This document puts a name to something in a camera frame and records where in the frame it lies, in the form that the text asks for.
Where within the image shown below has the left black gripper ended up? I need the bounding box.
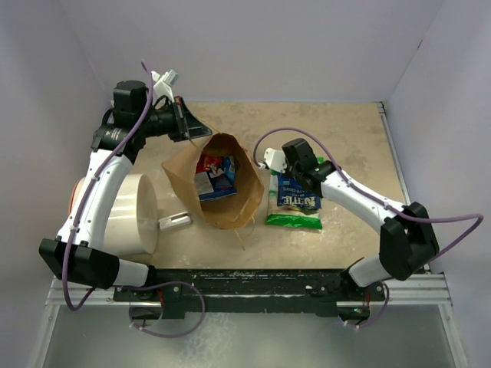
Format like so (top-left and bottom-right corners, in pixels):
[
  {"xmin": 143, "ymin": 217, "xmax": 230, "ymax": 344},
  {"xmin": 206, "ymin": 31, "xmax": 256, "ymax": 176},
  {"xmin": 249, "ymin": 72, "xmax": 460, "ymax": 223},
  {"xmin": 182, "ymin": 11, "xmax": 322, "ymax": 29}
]
[{"xmin": 137, "ymin": 96, "xmax": 212, "ymax": 143}]

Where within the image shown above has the brown paper bag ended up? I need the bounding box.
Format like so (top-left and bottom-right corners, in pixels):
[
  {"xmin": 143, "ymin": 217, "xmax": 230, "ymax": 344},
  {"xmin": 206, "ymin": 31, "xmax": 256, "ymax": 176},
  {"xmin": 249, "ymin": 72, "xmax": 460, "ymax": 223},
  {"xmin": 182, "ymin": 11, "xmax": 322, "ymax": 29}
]
[{"xmin": 162, "ymin": 131, "xmax": 265, "ymax": 232}]

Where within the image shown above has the blue Kettle chips bag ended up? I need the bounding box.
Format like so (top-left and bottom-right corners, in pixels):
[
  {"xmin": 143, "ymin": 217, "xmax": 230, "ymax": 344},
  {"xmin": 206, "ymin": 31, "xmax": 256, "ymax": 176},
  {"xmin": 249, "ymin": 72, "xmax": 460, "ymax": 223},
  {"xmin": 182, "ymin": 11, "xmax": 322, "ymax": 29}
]
[{"xmin": 277, "ymin": 174, "xmax": 321, "ymax": 213}]

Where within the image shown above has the green Chuba snack bag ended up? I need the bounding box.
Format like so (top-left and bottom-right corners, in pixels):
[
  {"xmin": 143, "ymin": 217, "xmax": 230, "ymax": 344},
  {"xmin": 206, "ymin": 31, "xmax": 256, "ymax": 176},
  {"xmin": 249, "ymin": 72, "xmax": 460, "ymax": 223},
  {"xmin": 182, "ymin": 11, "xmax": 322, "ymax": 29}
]
[{"xmin": 265, "ymin": 170, "xmax": 322, "ymax": 230}]

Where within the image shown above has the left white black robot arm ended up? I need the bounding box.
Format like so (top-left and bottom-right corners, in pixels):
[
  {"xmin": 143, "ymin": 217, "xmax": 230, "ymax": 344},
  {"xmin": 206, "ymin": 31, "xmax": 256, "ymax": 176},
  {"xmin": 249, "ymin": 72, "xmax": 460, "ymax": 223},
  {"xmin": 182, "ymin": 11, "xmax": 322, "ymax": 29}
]
[{"xmin": 39, "ymin": 80, "xmax": 212, "ymax": 301}]

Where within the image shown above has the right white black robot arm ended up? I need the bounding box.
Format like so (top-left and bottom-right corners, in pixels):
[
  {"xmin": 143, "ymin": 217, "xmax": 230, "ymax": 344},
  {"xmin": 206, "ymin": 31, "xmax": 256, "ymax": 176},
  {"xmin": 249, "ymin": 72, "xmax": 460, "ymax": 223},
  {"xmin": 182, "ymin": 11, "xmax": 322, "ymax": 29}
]
[{"xmin": 282, "ymin": 138, "xmax": 440, "ymax": 300}]

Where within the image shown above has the red snack packet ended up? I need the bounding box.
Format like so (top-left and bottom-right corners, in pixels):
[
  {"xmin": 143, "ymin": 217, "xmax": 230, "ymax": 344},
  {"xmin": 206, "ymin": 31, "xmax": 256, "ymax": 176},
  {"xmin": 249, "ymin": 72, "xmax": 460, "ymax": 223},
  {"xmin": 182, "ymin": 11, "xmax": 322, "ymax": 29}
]
[{"xmin": 196, "ymin": 153, "xmax": 223, "ymax": 175}]

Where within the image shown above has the blue snack box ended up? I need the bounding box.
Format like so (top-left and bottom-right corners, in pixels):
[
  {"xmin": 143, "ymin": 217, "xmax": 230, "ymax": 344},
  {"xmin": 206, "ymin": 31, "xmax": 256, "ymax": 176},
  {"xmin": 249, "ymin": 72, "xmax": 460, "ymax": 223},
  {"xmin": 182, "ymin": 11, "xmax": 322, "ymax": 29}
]
[{"xmin": 194, "ymin": 156, "xmax": 237, "ymax": 202}]

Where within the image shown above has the small white rectangular device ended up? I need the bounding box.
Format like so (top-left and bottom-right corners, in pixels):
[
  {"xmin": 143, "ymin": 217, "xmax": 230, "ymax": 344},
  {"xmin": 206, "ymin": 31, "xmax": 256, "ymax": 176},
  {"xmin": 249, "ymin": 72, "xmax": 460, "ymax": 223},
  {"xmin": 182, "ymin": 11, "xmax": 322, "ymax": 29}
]
[{"xmin": 158, "ymin": 212, "xmax": 192, "ymax": 231}]

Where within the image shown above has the white cylindrical bucket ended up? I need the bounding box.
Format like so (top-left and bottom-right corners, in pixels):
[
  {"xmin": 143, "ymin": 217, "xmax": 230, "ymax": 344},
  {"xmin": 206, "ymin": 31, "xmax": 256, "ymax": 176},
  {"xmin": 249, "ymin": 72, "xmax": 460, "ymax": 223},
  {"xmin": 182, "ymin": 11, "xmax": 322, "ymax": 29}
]
[{"xmin": 58, "ymin": 166, "xmax": 158, "ymax": 257}]

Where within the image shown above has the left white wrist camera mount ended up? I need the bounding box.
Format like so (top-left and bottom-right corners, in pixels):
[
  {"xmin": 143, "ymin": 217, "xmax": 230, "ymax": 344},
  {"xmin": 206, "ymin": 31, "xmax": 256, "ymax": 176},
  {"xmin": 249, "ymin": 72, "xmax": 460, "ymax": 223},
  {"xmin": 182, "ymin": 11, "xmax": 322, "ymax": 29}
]
[{"xmin": 151, "ymin": 69, "xmax": 179, "ymax": 103}]

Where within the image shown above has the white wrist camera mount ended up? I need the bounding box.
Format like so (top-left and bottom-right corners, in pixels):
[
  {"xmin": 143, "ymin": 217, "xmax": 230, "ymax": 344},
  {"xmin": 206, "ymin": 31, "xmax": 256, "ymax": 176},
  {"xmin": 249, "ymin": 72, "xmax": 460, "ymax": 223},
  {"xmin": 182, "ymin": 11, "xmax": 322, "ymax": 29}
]
[
  {"xmin": 151, "ymin": 69, "xmax": 179, "ymax": 103},
  {"xmin": 258, "ymin": 148, "xmax": 288, "ymax": 174}
]

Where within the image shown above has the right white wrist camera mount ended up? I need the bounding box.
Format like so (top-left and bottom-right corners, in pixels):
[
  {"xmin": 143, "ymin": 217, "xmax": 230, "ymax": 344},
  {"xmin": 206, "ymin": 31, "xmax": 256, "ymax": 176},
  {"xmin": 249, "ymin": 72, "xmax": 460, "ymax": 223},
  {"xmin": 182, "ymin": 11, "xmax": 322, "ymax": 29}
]
[{"xmin": 258, "ymin": 148, "xmax": 288, "ymax": 174}]

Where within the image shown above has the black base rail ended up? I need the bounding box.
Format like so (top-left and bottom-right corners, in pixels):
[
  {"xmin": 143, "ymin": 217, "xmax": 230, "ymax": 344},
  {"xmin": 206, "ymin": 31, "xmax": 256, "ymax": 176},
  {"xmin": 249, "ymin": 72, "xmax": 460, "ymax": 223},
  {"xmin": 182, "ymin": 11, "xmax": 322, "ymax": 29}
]
[{"xmin": 114, "ymin": 268, "xmax": 386, "ymax": 320}]

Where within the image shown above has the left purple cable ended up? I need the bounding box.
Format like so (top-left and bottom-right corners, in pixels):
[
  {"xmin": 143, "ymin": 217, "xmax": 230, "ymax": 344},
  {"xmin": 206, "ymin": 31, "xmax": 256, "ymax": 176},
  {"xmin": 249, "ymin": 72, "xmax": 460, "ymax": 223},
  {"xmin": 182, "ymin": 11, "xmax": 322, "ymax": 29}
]
[{"xmin": 61, "ymin": 59, "xmax": 206, "ymax": 338}]

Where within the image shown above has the purple cable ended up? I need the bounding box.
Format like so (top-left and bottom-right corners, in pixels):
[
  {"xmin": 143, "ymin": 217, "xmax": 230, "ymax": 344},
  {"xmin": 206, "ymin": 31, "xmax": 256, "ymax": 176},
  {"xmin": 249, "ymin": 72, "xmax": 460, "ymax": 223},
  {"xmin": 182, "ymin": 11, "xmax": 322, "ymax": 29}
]
[
  {"xmin": 61, "ymin": 59, "xmax": 206, "ymax": 338},
  {"xmin": 252, "ymin": 127, "xmax": 485, "ymax": 329}
]

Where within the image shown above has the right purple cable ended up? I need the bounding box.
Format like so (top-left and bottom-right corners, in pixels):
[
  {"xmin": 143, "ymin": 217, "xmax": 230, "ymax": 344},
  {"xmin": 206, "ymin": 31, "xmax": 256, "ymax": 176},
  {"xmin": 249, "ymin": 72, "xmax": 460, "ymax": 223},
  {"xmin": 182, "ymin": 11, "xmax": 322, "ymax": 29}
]
[{"xmin": 252, "ymin": 127, "xmax": 485, "ymax": 329}]

